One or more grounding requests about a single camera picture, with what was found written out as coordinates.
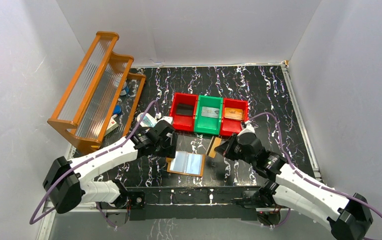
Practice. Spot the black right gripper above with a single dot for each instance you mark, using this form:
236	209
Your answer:
225	148

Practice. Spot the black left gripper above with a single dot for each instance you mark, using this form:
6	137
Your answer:
171	145

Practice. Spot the gold credit card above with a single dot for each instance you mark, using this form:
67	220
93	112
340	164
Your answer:
215	142
233	113

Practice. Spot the orange leather card holder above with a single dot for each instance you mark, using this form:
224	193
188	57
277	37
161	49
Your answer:
186	163

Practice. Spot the white credit card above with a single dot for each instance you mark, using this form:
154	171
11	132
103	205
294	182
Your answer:
210	112

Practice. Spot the black credit card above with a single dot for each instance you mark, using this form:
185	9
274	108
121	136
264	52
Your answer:
184	109

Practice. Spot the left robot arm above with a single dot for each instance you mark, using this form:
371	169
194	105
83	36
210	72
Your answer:
71	182

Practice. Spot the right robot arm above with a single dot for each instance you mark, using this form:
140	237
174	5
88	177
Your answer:
346	218

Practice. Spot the green plastic bin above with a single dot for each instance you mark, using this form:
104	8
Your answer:
204	125

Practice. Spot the red plastic bin right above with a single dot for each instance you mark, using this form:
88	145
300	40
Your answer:
228	126

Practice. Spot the red plastic bin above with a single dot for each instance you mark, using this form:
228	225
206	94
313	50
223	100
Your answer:
228	126
183	123

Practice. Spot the white blue tube package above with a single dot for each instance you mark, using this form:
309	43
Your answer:
146	120

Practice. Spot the red plastic bin left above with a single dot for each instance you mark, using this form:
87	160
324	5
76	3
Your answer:
183	123

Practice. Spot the white green small box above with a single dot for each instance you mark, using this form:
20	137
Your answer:
112	125

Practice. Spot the blue cap container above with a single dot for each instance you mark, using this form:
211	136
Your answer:
117	110

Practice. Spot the blue white bottle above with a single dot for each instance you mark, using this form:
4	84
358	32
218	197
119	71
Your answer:
125	89

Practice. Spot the orange wooden shelf rack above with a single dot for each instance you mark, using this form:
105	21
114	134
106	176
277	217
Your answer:
86	107

